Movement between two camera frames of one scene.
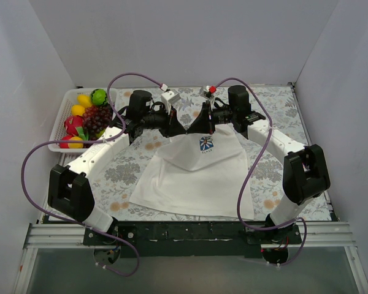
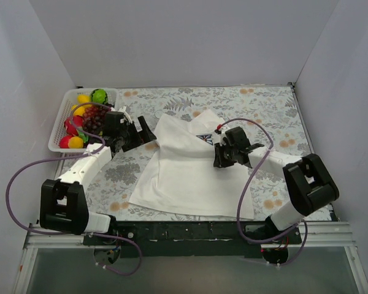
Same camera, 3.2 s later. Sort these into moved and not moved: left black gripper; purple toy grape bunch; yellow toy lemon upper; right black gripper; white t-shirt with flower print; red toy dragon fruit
Moved: left black gripper; right black gripper
Not moved: red toy dragon fruit; yellow toy lemon upper; purple toy grape bunch; white t-shirt with flower print
